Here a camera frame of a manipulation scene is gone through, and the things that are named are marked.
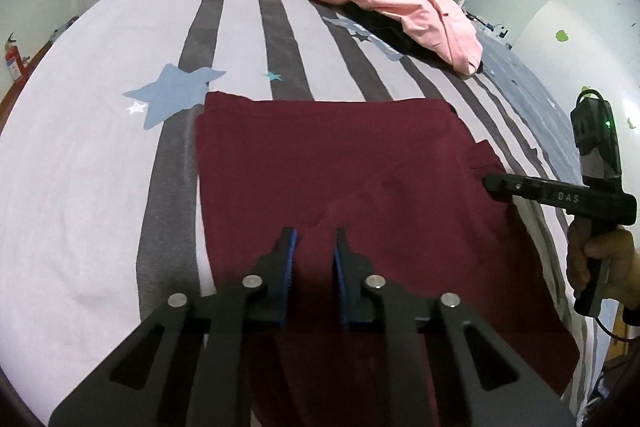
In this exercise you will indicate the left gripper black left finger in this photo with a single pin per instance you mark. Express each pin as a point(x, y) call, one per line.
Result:
point(184, 364)

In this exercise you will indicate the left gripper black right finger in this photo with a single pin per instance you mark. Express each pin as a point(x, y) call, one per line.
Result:
point(442, 364)

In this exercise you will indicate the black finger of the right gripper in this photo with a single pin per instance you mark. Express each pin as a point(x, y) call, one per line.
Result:
point(503, 187)

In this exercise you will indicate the dark red garment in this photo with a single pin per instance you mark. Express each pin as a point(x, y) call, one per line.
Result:
point(404, 180)

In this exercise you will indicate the person's right hand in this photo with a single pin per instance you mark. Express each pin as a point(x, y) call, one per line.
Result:
point(618, 248)

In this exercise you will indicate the white nightstand with clutter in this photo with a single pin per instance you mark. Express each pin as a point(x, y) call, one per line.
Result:
point(496, 31)

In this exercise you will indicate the white headboard with apples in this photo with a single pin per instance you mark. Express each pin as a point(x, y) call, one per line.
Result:
point(567, 56)

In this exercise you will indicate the striped star bed sheet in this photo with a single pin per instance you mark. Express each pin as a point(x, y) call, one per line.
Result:
point(100, 218)

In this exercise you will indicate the pink hoodie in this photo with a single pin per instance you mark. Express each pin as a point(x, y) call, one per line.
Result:
point(416, 15)

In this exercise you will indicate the black garment under hoodie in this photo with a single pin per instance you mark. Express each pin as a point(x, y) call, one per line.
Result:
point(390, 31)

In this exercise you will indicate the red fire extinguisher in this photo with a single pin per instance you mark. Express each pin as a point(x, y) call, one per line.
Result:
point(14, 60)

